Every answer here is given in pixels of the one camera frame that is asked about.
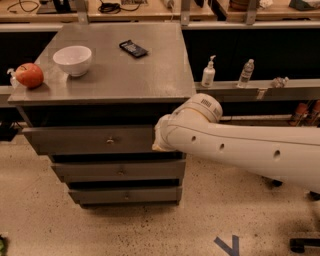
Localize orange bottles under ledge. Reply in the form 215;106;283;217
288;100;320;126

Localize black cable on bench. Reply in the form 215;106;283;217
97;1;141;15

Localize crumpled wrapper on ledge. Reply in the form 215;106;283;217
271;77;289;88

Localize grey middle drawer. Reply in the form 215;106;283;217
52;160;185;183

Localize grey drawer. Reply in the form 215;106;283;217
52;160;185;183
69;186;182;205
23;125;154;155

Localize grey drawer cabinet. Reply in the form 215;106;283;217
9;23;195;192

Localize grey bottom drawer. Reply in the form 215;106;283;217
69;186;182;205

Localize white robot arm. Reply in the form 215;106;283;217
152;93;320;193

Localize black chair base foot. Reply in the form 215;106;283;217
289;238;320;253

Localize red apple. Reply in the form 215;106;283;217
16;63;44;89

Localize small sanitizer bottle behind apple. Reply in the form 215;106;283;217
7;68;18;88

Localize black snack packet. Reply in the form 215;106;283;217
119;40;148;58

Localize white pump lotion bottle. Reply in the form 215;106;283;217
201;55;215;87

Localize clear plastic water bottle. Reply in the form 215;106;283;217
237;59;254;88

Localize grey top drawer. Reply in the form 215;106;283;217
23;125;154;155

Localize white ceramic bowl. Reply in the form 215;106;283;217
53;45;92;77

